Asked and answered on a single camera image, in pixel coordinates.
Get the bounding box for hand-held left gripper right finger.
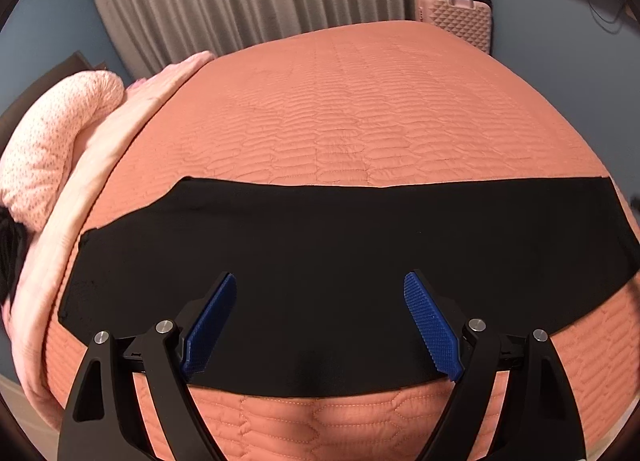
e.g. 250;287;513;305
403;271;586;461

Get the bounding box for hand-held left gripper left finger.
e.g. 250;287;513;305
56;272;238;461

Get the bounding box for black pants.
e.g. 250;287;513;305
57;176;640;399

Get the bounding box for pink folded blanket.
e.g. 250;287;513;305
0;51;217;429

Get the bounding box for black fuzzy object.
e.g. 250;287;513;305
0;206;33;309

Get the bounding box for orange quilted bedspread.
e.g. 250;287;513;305
37;20;640;461

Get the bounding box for pink dotted pillow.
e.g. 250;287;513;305
0;70;125;232

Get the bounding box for brown headboard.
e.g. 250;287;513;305
0;52;103;132

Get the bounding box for pink hard-shell suitcase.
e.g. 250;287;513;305
414;0;495;54

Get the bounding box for black wall cable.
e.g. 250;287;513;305
585;0;637;34

